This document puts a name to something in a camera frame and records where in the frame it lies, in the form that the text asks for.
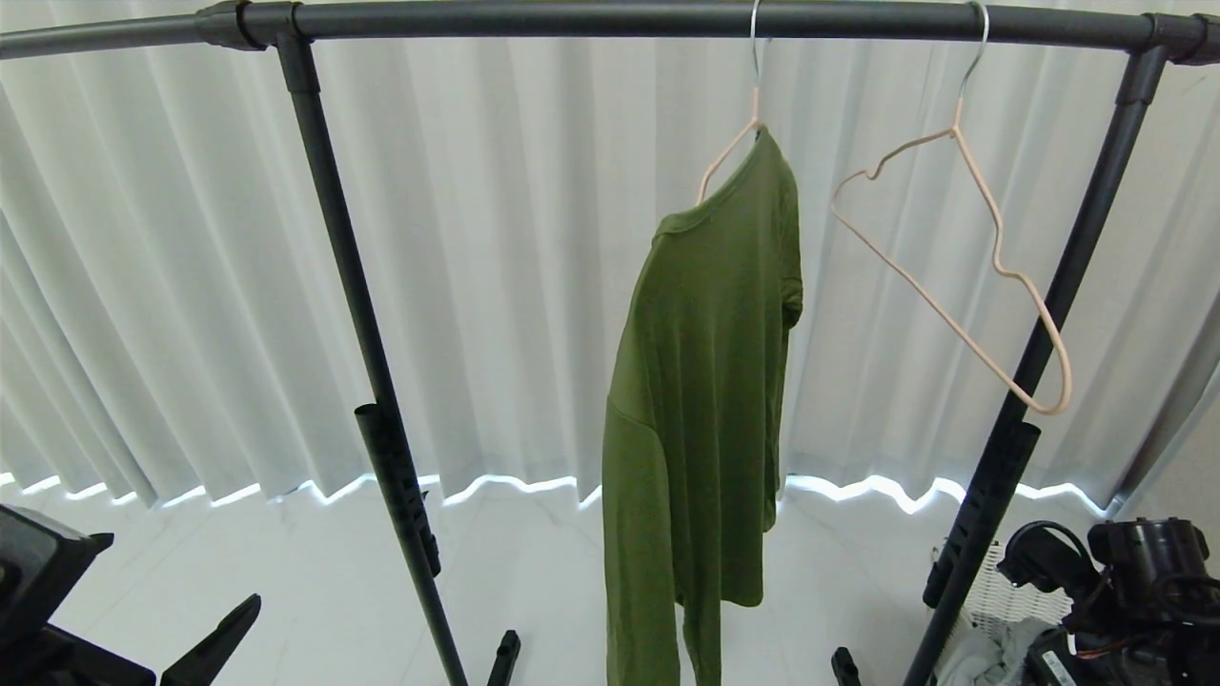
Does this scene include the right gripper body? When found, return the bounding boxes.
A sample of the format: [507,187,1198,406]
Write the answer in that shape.
[1025,624,1145,686]

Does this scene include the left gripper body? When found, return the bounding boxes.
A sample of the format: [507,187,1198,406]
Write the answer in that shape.
[0,624,159,686]

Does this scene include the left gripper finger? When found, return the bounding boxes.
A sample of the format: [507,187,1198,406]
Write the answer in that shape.
[160,594,263,686]

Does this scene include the pale grey shorts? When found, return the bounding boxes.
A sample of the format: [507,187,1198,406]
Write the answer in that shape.
[939,615,1049,686]

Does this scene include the green long-sleeved shirt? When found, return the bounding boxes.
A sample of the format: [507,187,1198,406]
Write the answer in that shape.
[601,126,805,686]

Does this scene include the pink clothes hanger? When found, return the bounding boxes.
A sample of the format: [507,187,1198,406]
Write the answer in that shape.
[830,0,1074,417]
[695,0,771,207]

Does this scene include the white laundry basket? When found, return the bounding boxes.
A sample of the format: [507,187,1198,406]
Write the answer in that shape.
[929,541,1076,658]

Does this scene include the black clothes rack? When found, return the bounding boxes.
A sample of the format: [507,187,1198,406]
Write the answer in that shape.
[0,0,1220,686]

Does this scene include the white curtain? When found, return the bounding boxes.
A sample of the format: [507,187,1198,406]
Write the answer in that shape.
[0,0,1220,515]

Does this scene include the black cable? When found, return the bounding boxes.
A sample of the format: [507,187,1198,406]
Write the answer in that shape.
[997,520,1099,594]

